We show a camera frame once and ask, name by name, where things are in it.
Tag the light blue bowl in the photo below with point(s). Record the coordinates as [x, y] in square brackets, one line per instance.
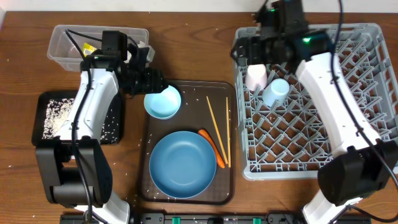
[163, 105]

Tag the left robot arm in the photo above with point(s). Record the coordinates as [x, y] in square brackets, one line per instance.
[72, 165]

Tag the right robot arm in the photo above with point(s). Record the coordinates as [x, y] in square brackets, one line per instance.
[362, 163]

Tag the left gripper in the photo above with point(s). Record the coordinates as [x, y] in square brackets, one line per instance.
[154, 83]

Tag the white rice pile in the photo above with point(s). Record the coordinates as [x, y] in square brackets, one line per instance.
[58, 109]

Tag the light blue cup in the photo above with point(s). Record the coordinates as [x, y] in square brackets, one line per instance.
[276, 92]

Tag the brown serving tray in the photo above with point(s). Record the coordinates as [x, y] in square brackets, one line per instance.
[194, 115]

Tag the grey dishwasher rack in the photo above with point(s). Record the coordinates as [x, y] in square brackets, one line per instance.
[290, 142]

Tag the pink cup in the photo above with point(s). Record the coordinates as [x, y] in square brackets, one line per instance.
[256, 77]

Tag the yellow green snack wrapper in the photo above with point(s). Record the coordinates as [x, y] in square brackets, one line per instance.
[88, 49]

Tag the orange carrot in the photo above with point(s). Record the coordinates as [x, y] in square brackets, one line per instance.
[205, 135]

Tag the clear plastic bin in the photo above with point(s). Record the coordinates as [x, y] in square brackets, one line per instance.
[62, 50]

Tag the dark blue plate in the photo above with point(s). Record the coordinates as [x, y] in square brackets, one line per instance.
[182, 164]

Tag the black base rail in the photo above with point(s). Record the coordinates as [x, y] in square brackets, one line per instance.
[159, 218]

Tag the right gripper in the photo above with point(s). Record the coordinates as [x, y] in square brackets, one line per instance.
[251, 43]

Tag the wooden chopstick left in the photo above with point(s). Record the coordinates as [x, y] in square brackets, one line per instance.
[217, 130]

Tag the black plastic tray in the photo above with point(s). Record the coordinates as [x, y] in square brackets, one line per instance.
[42, 104]

